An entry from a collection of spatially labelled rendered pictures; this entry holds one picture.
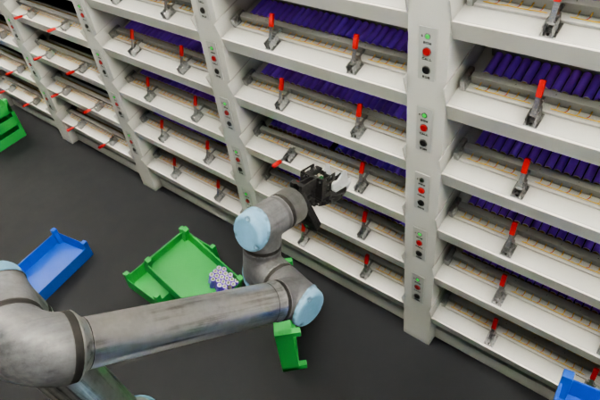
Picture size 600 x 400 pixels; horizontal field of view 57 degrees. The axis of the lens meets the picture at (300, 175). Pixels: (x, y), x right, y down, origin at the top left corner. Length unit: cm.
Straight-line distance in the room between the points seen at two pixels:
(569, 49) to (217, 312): 79
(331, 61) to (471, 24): 41
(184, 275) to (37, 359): 122
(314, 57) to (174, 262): 103
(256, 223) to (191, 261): 96
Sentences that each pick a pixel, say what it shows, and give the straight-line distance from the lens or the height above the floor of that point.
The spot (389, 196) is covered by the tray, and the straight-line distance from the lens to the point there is 156.
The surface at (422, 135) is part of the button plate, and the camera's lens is 131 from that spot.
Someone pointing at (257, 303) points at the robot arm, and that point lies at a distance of 114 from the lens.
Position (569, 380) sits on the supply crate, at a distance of 126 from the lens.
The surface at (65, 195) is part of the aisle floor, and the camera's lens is 282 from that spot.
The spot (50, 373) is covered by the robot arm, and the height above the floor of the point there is 90.
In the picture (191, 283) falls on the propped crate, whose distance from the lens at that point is 210.
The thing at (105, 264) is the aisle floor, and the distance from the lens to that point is 238.
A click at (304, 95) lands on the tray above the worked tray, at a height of 76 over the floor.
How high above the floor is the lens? 161
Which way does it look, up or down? 40 degrees down
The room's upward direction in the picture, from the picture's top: 8 degrees counter-clockwise
